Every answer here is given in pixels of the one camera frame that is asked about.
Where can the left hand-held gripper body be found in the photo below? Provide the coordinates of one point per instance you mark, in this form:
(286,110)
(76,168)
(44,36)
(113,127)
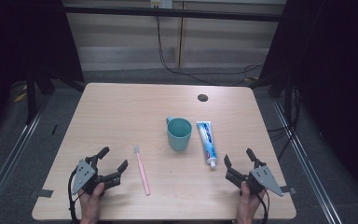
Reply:
(84,175)

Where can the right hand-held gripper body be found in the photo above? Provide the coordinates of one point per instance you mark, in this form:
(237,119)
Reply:
(265,179)

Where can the white and blue toothpaste tube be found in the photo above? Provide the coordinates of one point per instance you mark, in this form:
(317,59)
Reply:
(207,140)

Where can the person's left hand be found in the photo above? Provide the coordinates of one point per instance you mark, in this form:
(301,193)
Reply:
(90,207)

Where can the person's right hand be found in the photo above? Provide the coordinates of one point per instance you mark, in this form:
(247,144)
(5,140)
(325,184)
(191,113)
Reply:
(248,207)

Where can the pink toothbrush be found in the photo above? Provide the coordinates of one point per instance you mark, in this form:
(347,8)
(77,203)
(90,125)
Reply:
(143,174)

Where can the black tape strip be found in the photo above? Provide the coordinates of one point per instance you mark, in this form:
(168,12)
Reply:
(42,193)
(289,189)

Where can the small black floor tape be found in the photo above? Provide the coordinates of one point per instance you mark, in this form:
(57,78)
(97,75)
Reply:
(54,129)

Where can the teal plastic cup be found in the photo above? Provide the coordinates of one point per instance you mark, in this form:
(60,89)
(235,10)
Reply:
(179,137)

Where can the black metal stand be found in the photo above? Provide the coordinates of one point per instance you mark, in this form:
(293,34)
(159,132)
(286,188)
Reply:
(31,99)
(289,99)

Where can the dark round table grommet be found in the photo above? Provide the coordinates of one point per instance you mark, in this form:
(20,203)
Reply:
(202,98)

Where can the yellow floor scrap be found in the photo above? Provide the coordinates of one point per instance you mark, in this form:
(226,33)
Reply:
(20,97)

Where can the black curtain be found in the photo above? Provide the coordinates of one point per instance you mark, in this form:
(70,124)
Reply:
(18,40)
(332,77)

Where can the black horizontal bar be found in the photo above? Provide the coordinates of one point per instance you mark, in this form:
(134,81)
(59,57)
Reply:
(167,13)

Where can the metal floor rail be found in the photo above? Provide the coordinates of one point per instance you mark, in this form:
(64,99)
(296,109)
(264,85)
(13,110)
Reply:
(11,155)
(304,158)

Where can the white wall socket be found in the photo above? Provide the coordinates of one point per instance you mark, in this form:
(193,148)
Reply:
(161,3)

